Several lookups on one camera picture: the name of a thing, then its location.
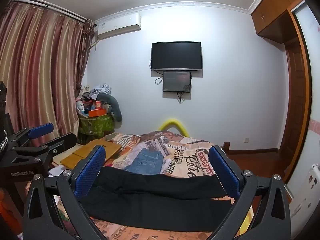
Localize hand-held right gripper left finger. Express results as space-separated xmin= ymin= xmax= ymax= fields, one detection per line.
xmin=23 ymin=145 xmax=108 ymax=240

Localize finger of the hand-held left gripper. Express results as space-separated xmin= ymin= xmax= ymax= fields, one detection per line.
xmin=9 ymin=123 xmax=54 ymax=151
xmin=11 ymin=133 xmax=77 ymax=173

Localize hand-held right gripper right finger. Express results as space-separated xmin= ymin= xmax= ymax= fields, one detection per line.
xmin=208 ymin=145 xmax=292 ymax=240

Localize black pants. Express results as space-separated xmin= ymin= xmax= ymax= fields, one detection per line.
xmin=77 ymin=166 xmax=240 ymax=230

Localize brown flat board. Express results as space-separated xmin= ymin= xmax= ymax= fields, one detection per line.
xmin=85 ymin=139 xmax=122 ymax=162
xmin=61 ymin=147 xmax=88 ymax=169

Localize green patterned storage box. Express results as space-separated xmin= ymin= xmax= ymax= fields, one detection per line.
xmin=79 ymin=114 xmax=115 ymax=138

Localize printed blanket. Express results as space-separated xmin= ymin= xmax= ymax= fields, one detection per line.
xmin=50 ymin=131 xmax=253 ymax=240

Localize blue jeans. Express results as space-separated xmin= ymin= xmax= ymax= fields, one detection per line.
xmin=124 ymin=148 xmax=164 ymax=175

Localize striped pink curtain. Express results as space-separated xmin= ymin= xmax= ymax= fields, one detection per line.
xmin=0 ymin=1 xmax=95 ymax=150

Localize grey plush pillow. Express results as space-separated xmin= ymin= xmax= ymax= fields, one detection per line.
xmin=96 ymin=93 xmax=122 ymax=122

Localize yellow foam hoop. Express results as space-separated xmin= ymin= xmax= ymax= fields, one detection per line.
xmin=159 ymin=118 xmax=190 ymax=137

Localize white device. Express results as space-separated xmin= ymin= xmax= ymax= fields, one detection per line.
xmin=307 ymin=164 xmax=320 ymax=198

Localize wooden door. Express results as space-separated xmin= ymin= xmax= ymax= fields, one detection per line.
xmin=277 ymin=10 xmax=313 ymax=180

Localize white curtain rod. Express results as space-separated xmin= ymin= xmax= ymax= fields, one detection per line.
xmin=12 ymin=0 xmax=97 ymax=27

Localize white air conditioner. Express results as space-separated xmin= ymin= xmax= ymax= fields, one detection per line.
xmin=96 ymin=13 xmax=142 ymax=40

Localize wooden overhead cabinet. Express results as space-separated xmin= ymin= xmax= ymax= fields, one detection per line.
xmin=251 ymin=0 xmax=303 ymax=45

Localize black screen cable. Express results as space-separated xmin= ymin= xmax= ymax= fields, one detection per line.
xmin=177 ymin=79 xmax=192 ymax=105

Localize small black wall screen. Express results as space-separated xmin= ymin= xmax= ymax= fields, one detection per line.
xmin=162 ymin=71 xmax=192 ymax=92

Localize black television cable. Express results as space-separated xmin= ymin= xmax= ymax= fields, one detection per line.
xmin=149 ymin=59 xmax=163 ymax=85

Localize black wall television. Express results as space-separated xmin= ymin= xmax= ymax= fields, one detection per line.
xmin=151 ymin=41 xmax=203 ymax=72

